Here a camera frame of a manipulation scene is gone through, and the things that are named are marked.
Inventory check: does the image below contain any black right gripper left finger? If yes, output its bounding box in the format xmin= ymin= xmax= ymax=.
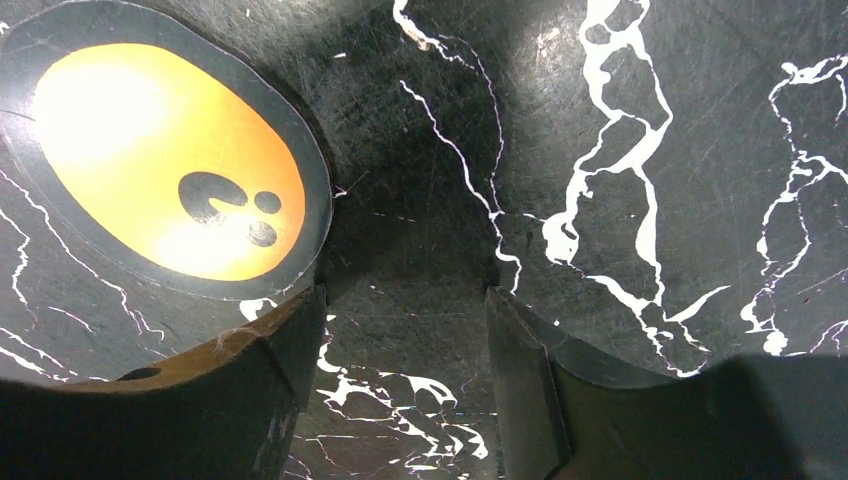
xmin=1 ymin=286 xmax=327 ymax=479

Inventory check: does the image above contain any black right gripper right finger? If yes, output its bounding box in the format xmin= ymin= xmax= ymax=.
xmin=485 ymin=288 xmax=847 ymax=479

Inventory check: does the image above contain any orange printed coaster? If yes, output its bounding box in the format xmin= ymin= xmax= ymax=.
xmin=1 ymin=1 xmax=332 ymax=300

